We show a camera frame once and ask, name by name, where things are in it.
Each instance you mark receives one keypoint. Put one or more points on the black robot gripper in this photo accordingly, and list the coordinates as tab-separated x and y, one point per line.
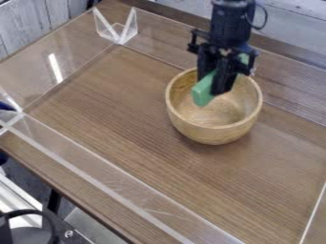
218	58

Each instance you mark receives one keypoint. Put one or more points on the green rectangular block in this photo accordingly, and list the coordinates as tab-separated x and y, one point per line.
201	93

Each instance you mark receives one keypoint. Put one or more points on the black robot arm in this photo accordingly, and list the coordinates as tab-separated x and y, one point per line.
234	19

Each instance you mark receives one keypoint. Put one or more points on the brown wooden bowl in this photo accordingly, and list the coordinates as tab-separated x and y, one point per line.
225	119

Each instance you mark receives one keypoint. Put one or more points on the clear acrylic tray walls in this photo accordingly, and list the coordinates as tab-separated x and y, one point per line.
91	132

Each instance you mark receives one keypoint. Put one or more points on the black table leg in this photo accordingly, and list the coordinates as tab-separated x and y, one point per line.
54	201

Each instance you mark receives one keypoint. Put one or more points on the grey metal base plate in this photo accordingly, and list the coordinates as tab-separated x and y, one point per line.
83	230

